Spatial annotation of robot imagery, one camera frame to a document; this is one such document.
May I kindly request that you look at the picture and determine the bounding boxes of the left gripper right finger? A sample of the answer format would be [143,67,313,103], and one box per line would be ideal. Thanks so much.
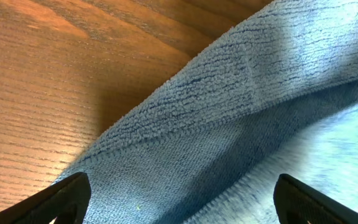
[273,174,358,224]

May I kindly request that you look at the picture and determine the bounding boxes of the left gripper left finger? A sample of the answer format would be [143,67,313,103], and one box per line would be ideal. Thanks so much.
[0,172,91,224]

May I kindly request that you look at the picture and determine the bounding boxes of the blue microfiber cloth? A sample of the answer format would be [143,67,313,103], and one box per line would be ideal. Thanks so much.
[62,0,358,223]

